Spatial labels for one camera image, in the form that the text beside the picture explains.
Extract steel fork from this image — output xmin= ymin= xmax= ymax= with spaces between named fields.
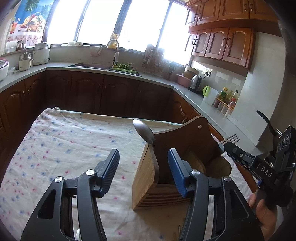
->
xmin=219 ymin=134 xmax=240 ymax=146

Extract steel spoon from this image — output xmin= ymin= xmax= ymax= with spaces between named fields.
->
xmin=132 ymin=119 xmax=159 ymax=189

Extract kitchen sink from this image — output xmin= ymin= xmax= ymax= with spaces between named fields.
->
xmin=69 ymin=62 xmax=112 ymax=70

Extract kitchen faucet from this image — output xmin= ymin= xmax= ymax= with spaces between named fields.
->
xmin=106 ymin=40 xmax=119 ymax=66

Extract person's right hand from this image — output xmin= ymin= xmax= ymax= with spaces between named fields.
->
xmin=248 ymin=191 xmax=283 ymax=240

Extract floral white tablecloth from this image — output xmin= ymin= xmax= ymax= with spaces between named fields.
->
xmin=0 ymin=106 xmax=258 ymax=241

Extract wooden utensil holder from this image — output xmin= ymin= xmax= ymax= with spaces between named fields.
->
xmin=132 ymin=116 xmax=231 ymax=210

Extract condiment bottles group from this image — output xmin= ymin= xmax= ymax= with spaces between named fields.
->
xmin=213 ymin=87 xmax=239 ymax=116

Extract lower wooden cabinets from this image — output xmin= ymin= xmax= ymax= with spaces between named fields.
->
xmin=0 ymin=70 xmax=258 ymax=193

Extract wooden cabinets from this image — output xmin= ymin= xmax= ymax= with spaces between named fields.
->
xmin=0 ymin=70 xmax=258 ymax=193
xmin=185 ymin=0 xmax=281 ymax=69

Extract steel electric kettle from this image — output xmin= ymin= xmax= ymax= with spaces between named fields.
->
xmin=188 ymin=75 xmax=202 ymax=93

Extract pink basin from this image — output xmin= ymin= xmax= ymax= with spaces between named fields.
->
xmin=177 ymin=74 xmax=191 ymax=88

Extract upper wooden cabinets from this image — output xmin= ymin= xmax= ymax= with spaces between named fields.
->
xmin=185 ymin=0 xmax=281 ymax=69

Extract small white electric pot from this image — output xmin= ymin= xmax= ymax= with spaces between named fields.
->
xmin=18 ymin=52 xmax=34 ymax=71

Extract white red rice cooker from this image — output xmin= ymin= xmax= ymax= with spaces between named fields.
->
xmin=0 ymin=58 xmax=9 ymax=81

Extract dish drying rack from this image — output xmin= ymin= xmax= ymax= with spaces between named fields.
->
xmin=142 ymin=45 xmax=172 ymax=79

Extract large white cooker pot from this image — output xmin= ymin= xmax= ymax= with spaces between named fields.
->
xmin=33 ymin=43 xmax=50 ymax=65

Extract green vegetable basket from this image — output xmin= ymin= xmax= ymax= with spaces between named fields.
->
xmin=111 ymin=63 xmax=138 ymax=75

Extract yellow bottle on sill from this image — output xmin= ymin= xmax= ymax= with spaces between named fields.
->
xmin=108 ymin=32 xmax=119 ymax=49

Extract tropical fruit poster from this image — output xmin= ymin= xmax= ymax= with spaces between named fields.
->
xmin=7 ymin=0 xmax=54 ymax=47

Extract green handled white pitcher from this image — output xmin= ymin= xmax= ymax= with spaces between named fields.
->
xmin=203 ymin=86 xmax=219 ymax=105

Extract wall power outlet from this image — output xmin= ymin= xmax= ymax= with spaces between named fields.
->
xmin=203 ymin=68 xmax=212 ymax=76

